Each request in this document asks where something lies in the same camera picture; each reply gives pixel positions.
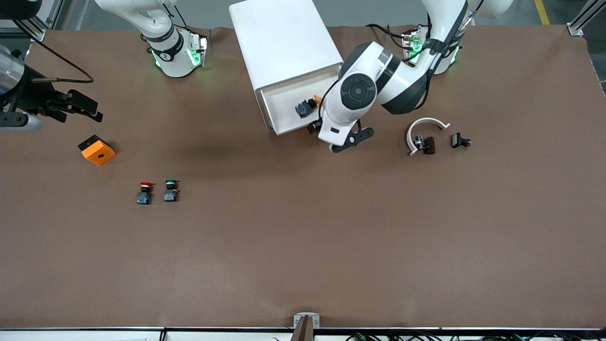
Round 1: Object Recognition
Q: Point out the yellow push button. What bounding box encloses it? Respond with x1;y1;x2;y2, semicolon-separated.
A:
294;95;322;119

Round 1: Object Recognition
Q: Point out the largest white drawer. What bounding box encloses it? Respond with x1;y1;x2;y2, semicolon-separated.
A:
258;66;342;136

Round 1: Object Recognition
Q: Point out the white drawer cabinet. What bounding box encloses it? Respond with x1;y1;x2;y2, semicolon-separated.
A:
229;0;345;135

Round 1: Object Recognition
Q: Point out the orange block with hole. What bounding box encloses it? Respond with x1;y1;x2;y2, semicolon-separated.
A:
78;135;116;166

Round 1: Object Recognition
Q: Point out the white half-round pipe clamp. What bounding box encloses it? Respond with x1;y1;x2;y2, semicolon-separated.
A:
406;117;451;157

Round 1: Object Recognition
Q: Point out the aluminium frame profile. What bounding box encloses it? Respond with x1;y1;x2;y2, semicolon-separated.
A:
567;0;606;37
13;0;67;42

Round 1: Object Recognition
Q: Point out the black left arm base cable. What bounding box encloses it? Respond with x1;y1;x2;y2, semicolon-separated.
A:
365;23;427;53

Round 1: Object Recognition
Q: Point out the grey table edge bracket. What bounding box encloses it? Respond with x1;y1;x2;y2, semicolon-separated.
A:
293;313;321;341

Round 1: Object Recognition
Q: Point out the black cable bundle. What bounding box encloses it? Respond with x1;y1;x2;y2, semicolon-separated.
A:
346;332;606;341

